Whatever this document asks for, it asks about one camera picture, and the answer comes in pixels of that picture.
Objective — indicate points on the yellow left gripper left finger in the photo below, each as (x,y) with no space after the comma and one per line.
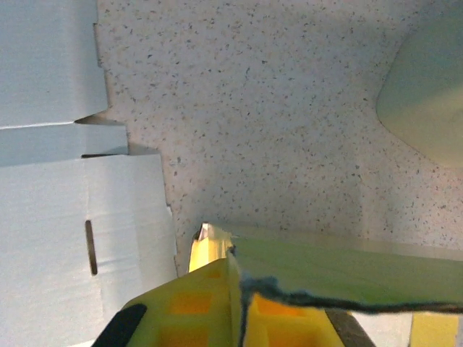
(181,311)

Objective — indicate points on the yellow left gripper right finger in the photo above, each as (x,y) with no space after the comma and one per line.
(282,325)

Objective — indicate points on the yellow paper box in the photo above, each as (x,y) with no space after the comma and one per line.
(325,264)

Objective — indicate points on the white paper box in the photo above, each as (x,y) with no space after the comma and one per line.
(47,217)

